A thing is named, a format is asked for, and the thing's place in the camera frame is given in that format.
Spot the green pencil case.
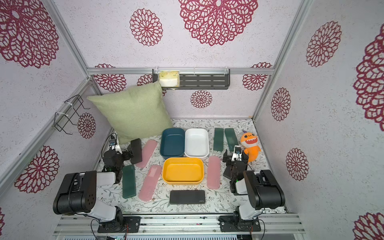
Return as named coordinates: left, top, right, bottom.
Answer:
left=122, top=165, right=137, bottom=199
left=224, top=128, right=239, bottom=152
left=213, top=128, right=224, bottom=152

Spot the black pencil case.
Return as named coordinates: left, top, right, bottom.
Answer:
left=130, top=139, right=143, bottom=165
left=170, top=190, right=206, bottom=205

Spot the pink pencil case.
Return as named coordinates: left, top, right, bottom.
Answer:
left=207, top=156, right=221, bottom=190
left=139, top=165, right=162, bottom=202
left=135, top=140, right=158, bottom=169

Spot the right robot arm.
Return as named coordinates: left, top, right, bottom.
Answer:
left=223, top=150, right=286, bottom=227

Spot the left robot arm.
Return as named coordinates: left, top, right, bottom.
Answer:
left=53, top=149, right=133, bottom=229

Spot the white storage box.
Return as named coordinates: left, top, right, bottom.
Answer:
left=185, top=128, right=210, bottom=160

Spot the yellow storage box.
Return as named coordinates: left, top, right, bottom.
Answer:
left=162, top=157, right=205, bottom=185

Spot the dark teal storage box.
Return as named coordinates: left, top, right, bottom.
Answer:
left=160, top=128, right=185, bottom=160

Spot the black pencil case front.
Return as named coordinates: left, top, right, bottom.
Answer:
left=170, top=190, right=206, bottom=205

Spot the orange shark plush toy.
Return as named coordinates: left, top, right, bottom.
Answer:
left=241, top=132, right=261, bottom=163

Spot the light green pillow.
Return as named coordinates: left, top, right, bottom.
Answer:
left=87, top=82, right=173, bottom=145

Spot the floral table mat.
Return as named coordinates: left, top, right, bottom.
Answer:
left=97, top=119, right=270, bottom=214

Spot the yellow white sponge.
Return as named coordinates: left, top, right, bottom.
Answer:
left=158, top=71, right=180, bottom=88

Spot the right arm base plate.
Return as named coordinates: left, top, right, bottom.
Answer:
left=218, top=215, right=261, bottom=233

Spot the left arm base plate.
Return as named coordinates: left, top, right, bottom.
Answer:
left=97, top=217, right=141, bottom=234

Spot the black wire wall rack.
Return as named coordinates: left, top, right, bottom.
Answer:
left=53, top=94, right=90, bottom=135

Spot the dark wall shelf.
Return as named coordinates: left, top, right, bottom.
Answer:
left=152, top=68, right=231, bottom=90

